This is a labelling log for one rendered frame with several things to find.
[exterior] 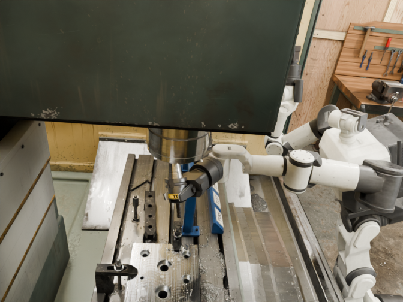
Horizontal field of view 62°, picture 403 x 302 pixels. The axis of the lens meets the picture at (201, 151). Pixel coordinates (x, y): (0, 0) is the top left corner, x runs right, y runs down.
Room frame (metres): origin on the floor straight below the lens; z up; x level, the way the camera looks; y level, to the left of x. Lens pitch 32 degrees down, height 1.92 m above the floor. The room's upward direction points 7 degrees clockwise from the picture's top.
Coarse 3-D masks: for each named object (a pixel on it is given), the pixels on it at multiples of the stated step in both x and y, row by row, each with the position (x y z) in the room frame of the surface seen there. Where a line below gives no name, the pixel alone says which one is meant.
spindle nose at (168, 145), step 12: (156, 132) 0.68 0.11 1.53; (168, 132) 0.67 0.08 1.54; (180, 132) 0.67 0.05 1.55; (192, 132) 0.68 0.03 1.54; (204, 132) 0.70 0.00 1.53; (156, 144) 0.68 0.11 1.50; (168, 144) 0.67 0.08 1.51; (180, 144) 0.67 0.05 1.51; (192, 144) 0.68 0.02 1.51; (204, 144) 0.71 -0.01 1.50; (156, 156) 0.68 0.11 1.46; (168, 156) 0.67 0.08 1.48; (180, 156) 0.67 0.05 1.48; (192, 156) 0.68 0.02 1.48
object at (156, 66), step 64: (0, 0) 0.59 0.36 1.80; (64, 0) 0.60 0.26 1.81; (128, 0) 0.61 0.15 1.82; (192, 0) 0.62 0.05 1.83; (256, 0) 0.63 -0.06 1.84; (0, 64) 0.58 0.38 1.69; (64, 64) 0.60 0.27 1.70; (128, 64) 0.61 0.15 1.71; (192, 64) 0.62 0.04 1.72; (256, 64) 0.64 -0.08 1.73; (192, 128) 0.63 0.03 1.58; (256, 128) 0.64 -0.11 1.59
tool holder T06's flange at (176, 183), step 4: (184, 176) 0.78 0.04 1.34; (168, 180) 0.75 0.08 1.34; (172, 180) 0.75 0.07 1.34; (176, 180) 0.74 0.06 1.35; (180, 180) 0.74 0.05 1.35; (184, 180) 0.75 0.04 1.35; (168, 184) 0.75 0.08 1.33; (172, 184) 0.74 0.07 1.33; (176, 184) 0.74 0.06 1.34; (180, 184) 0.74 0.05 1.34; (184, 184) 0.75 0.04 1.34
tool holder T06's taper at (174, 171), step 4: (172, 164) 0.77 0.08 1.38; (176, 164) 0.78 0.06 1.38; (180, 164) 0.79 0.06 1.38; (172, 168) 0.77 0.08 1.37; (176, 168) 0.77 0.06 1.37; (180, 168) 0.78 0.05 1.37; (168, 172) 0.77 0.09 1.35; (172, 172) 0.76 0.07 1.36; (176, 172) 0.76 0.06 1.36; (180, 172) 0.77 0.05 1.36; (168, 176) 0.76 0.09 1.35; (172, 176) 0.75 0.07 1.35; (176, 176) 0.76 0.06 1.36; (180, 176) 0.76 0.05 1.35
